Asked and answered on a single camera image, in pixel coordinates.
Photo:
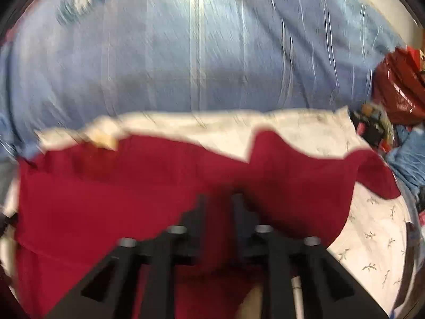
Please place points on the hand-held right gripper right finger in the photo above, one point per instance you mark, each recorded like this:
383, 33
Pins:
239, 210

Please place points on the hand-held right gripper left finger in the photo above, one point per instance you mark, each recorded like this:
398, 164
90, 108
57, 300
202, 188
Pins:
201, 210

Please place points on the red garment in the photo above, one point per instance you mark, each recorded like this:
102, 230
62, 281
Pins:
99, 189

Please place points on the cream leaf-print pillow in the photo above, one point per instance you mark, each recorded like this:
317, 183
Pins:
298, 129

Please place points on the blue plaid quilt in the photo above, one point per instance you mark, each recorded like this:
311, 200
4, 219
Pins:
186, 59

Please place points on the pile of colourful small things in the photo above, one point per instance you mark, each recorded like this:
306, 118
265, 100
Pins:
373, 124

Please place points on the blue cloth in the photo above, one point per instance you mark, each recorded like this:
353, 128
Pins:
406, 159

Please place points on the red plastic bag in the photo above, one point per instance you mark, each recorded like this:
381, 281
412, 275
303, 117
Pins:
401, 86

